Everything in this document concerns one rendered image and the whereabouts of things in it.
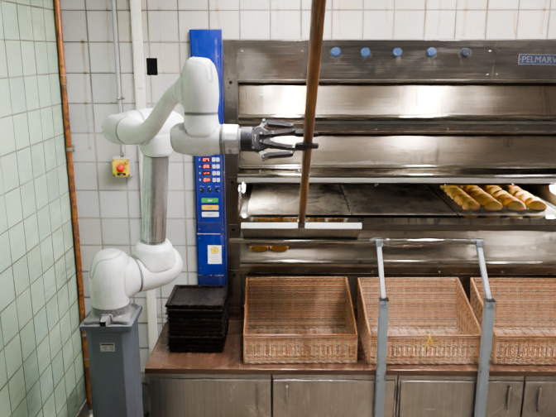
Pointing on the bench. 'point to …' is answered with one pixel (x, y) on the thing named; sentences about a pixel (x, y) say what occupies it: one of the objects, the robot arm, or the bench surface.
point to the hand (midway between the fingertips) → (307, 140)
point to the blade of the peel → (301, 232)
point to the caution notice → (214, 254)
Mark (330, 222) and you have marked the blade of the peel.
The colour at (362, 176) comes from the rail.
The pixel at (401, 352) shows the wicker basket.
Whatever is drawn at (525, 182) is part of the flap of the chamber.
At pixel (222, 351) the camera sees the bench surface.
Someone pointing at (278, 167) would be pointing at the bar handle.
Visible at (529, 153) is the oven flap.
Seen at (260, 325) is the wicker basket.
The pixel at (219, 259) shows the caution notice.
